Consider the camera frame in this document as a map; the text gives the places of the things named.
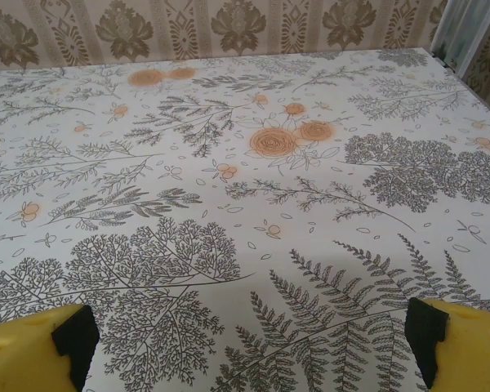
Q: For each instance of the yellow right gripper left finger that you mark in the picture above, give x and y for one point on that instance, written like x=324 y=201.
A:
x=20 y=355

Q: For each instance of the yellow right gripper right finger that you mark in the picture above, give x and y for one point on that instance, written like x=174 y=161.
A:
x=473 y=351

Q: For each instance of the aluminium corner post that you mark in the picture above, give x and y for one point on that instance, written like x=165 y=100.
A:
x=453 y=32

